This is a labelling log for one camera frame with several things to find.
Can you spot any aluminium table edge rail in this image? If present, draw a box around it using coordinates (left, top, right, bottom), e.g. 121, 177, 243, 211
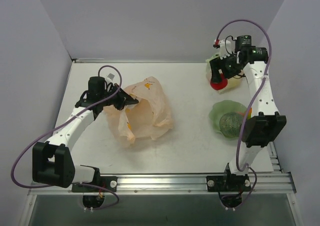
27, 172, 297, 196

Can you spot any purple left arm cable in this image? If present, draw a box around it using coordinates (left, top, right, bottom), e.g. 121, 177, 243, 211
10, 65, 123, 209

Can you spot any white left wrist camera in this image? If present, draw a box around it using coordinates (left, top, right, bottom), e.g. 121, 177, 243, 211
105, 73, 115, 83

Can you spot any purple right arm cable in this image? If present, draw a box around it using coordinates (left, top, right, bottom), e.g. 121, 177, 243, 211
216, 19, 273, 209

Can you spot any green netted fake melon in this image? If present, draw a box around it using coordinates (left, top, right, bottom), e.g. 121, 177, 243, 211
219, 112, 243, 138

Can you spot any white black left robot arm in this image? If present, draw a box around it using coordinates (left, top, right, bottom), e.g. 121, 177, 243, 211
32, 76, 139, 192

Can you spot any red fake apple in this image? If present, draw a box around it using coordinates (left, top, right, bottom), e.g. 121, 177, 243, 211
210, 73, 228, 91

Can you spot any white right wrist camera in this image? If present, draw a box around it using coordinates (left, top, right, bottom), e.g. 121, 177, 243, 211
213, 39, 234, 60

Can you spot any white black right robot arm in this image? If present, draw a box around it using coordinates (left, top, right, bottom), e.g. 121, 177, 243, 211
209, 35, 287, 191

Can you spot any green red fake mango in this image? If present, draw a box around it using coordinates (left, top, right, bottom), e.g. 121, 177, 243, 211
246, 108, 252, 119

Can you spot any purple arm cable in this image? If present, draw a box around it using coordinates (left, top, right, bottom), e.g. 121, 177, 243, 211
10, 65, 123, 209
216, 19, 273, 209

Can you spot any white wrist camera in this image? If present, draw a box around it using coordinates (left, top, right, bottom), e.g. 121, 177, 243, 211
213, 39, 234, 60
105, 73, 115, 83

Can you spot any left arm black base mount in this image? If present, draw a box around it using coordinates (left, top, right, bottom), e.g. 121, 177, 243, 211
71, 175, 118, 193

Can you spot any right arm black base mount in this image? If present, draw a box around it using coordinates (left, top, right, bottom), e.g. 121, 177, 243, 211
206, 174, 251, 193

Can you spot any translucent orange banana-print bag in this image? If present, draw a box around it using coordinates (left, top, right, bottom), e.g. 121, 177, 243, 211
103, 76, 174, 147

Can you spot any tied green bag of fruit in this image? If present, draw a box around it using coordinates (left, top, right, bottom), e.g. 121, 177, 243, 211
205, 54, 245, 94

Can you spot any pale green scalloped plate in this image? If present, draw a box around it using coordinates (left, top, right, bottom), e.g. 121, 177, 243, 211
208, 100, 247, 139

